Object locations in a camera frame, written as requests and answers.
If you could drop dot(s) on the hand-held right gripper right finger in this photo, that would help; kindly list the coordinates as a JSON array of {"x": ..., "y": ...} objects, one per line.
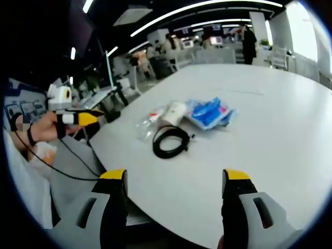
[{"x": 233, "y": 207}]

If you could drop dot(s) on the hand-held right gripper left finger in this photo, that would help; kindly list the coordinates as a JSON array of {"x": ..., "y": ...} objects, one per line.
[{"x": 114, "y": 207}]

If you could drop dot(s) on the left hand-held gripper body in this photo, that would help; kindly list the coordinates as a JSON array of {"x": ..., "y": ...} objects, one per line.
[{"x": 59, "y": 97}]

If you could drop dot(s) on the clear plastic bag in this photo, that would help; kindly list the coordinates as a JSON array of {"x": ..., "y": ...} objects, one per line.
[{"x": 147, "y": 124}]

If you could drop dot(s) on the white paper cup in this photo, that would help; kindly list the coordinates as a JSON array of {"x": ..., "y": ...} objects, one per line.
[{"x": 174, "y": 114}]

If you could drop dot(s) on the blue plastic package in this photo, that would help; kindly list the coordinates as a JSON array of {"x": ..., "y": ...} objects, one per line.
[{"x": 210, "y": 112}]

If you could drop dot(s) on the person's left hand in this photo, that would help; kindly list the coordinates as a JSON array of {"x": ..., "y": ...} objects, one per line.
[{"x": 48, "y": 128}]

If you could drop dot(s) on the person's right hand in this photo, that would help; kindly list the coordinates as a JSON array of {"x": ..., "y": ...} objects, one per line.
[{"x": 221, "y": 243}]

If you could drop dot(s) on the white background desk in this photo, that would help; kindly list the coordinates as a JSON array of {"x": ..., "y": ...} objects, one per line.
[{"x": 97, "y": 97}]

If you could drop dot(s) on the green potted plant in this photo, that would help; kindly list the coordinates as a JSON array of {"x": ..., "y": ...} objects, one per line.
[{"x": 93, "y": 83}]

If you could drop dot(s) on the white upright pole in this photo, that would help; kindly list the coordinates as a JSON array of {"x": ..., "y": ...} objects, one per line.
[{"x": 109, "y": 68}]

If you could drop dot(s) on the black wristband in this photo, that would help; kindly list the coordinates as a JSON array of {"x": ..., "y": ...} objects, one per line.
[{"x": 30, "y": 136}]

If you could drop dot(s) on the orange and white bag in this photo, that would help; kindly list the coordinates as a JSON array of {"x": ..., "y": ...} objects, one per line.
[{"x": 44, "y": 155}]

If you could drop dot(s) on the white table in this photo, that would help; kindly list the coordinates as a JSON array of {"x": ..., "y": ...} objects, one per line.
[{"x": 233, "y": 145}]

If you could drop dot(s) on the person's white clothing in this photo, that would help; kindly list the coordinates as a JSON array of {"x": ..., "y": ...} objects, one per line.
[{"x": 26, "y": 186}]

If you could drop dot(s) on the white chair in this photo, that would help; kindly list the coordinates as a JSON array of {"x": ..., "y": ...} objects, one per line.
[{"x": 278, "y": 58}]

